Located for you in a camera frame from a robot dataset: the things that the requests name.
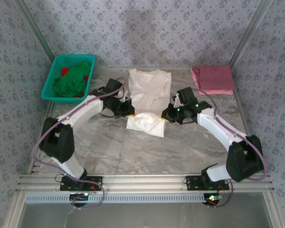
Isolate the white t-shirt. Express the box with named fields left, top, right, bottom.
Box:
left=125, top=68, right=172, bottom=138

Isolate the folded pink t-shirt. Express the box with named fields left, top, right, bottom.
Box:
left=190, top=66, right=234, bottom=96

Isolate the folded maroon t-shirt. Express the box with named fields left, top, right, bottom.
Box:
left=196, top=65, right=235, bottom=91

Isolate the green t-shirt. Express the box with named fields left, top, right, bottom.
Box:
left=52, top=61, right=91, bottom=97

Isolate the green plastic basket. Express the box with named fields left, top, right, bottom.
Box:
left=40, top=54, right=96, bottom=105

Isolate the black controller board with LED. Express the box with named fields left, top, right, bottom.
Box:
left=203, top=193, right=223, bottom=207
left=70, top=192, right=90, bottom=207

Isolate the long aluminium mounting rail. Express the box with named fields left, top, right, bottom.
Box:
left=16, top=173, right=275, bottom=192

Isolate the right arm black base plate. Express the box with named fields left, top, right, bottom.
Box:
left=185, top=175, right=230, bottom=191

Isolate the grey slotted cable duct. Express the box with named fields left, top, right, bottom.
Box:
left=25, top=192, right=206, bottom=205

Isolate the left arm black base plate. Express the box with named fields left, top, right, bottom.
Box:
left=59, top=176, right=103, bottom=192

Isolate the aluminium corner post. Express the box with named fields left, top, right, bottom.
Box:
left=228, top=0, right=274, bottom=67
left=14, top=0, right=57, bottom=67

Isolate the aluminium frame leg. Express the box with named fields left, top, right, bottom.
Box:
left=4, top=192, right=27, bottom=228
left=262, top=192, right=282, bottom=228

